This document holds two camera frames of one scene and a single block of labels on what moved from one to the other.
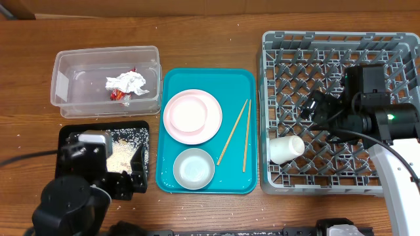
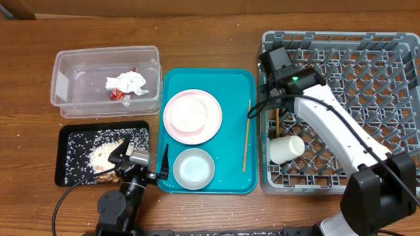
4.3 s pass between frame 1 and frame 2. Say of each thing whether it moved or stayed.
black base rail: stayed
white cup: stayed
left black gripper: moved
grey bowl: stayed
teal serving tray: stayed
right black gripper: moved
